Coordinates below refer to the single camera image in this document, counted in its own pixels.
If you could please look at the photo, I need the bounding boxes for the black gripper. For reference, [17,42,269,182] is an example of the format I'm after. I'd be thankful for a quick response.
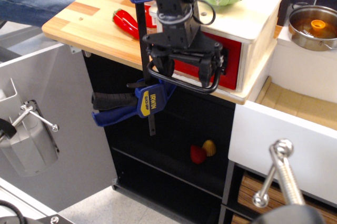
[142,17,223,87]

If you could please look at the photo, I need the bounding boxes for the black metal drawer handle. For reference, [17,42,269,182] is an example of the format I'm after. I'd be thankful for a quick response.
[147,43,228,94]

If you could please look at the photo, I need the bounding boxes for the red front wooden drawer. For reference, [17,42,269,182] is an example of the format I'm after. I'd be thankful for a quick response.
[175,32,242,90]

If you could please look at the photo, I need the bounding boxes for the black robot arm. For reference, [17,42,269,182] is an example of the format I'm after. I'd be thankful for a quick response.
[142,0,224,94]

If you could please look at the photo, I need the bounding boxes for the plywood drawer box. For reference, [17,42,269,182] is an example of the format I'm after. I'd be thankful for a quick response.
[201,0,282,101]

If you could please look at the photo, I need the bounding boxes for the wicker basket drawer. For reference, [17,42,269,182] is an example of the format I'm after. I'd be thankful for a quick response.
[237,171,336,224]

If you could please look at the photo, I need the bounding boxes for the blue Irwin bar clamp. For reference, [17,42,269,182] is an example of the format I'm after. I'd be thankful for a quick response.
[92,0,176,135]

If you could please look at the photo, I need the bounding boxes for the red toy chili pepper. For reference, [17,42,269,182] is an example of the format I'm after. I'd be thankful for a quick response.
[112,9,140,40]

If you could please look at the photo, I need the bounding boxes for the yellow toy lemon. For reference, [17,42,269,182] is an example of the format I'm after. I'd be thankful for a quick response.
[202,140,216,157]

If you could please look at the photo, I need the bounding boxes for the red toy strawberry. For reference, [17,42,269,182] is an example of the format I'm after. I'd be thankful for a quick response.
[190,145,207,164]

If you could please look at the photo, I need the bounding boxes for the wooden butcher block board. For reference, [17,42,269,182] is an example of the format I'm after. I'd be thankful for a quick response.
[42,0,273,104]

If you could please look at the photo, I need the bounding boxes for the black shelf cabinet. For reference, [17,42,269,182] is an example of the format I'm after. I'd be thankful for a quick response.
[83,52,236,224]

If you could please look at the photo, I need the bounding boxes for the white toy sink counter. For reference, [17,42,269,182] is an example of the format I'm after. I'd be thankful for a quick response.
[228,27,336,205]

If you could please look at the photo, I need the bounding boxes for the stainless steel pot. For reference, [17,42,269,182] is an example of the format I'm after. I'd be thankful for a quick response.
[288,3,336,51]

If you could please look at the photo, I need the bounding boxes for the orange toy in pot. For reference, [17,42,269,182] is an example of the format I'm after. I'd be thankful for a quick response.
[311,20,326,32]

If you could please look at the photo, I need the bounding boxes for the grey cabinet door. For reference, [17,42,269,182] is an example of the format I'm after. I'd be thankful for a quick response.
[1,44,115,211]

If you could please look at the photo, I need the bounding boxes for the left silver clamp screw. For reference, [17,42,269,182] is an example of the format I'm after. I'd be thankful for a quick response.
[0,104,60,143]

